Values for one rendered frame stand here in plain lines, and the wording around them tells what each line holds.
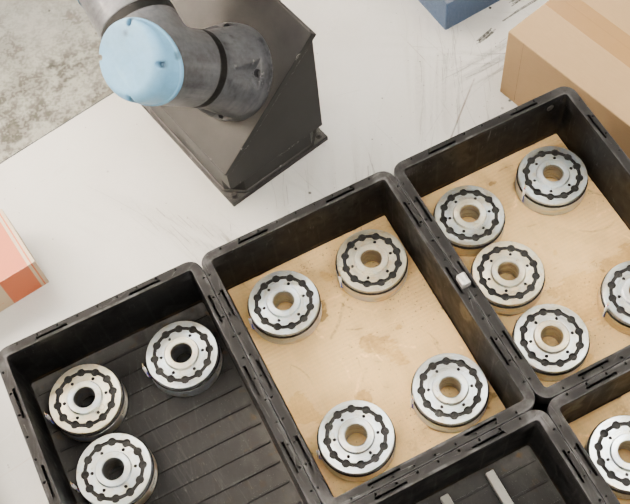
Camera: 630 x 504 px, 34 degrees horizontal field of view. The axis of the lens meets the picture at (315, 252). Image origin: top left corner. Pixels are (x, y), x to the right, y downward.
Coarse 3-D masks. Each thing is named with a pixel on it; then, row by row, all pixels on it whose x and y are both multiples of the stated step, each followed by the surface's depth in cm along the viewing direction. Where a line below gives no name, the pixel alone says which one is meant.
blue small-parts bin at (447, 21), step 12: (420, 0) 188; (432, 0) 184; (444, 0) 180; (456, 0) 180; (468, 0) 182; (480, 0) 184; (492, 0) 186; (432, 12) 186; (444, 12) 182; (456, 12) 183; (468, 12) 185; (444, 24) 185
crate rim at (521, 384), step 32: (352, 192) 144; (288, 224) 143; (416, 224) 141; (224, 288) 139; (480, 320) 134; (256, 352) 134; (288, 416) 130; (512, 416) 128; (448, 448) 126; (320, 480) 126; (384, 480) 125
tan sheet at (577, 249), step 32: (512, 160) 157; (512, 192) 154; (512, 224) 152; (544, 224) 151; (576, 224) 151; (608, 224) 150; (544, 256) 149; (576, 256) 148; (608, 256) 148; (544, 288) 146; (576, 288) 146; (512, 320) 145; (608, 352) 141; (544, 384) 140
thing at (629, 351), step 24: (552, 96) 150; (576, 96) 149; (504, 120) 148; (456, 144) 147; (408, 168) 146; (624, 168) 143; (408, 192) 144; (432, 216) 142; (456, 264) 138; (504, 336) 133; (600, 360) 130; (624, 360) 130; (576, 384) 129
